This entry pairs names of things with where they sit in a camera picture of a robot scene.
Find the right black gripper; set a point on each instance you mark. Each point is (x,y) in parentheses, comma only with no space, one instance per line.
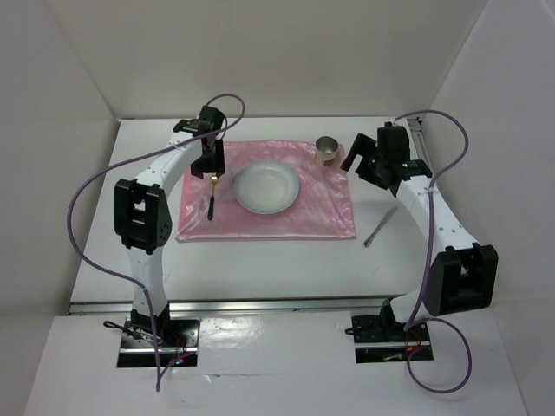
(366,146)

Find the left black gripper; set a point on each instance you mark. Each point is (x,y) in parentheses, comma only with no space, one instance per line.
(216,165)

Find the gold fork green handle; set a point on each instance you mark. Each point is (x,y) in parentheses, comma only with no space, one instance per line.
(210,212)

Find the pink satin cloth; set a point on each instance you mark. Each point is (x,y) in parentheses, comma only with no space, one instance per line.
(323,209)

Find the silver table knife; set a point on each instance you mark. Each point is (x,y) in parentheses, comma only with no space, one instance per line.
(368,241)

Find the white ceramic bowl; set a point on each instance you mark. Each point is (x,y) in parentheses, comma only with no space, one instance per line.
(266,187)

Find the brown paper cup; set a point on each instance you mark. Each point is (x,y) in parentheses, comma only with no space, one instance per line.
(326,151)

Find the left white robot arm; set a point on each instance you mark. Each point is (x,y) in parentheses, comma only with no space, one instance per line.
(142,217)

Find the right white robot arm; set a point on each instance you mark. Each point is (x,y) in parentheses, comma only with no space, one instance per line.
(459,272)

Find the aluminium right side rail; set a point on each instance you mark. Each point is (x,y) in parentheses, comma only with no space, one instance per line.
(415,124)

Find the aluminium rail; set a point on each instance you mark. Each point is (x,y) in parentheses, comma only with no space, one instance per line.
(415,124)
(254,306)

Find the aluminium front rail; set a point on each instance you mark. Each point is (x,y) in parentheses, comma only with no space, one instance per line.
(254,306)

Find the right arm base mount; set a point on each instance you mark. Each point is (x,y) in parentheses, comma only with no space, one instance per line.
(378,341)

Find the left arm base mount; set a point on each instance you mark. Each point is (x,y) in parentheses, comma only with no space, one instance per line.
(179,348)

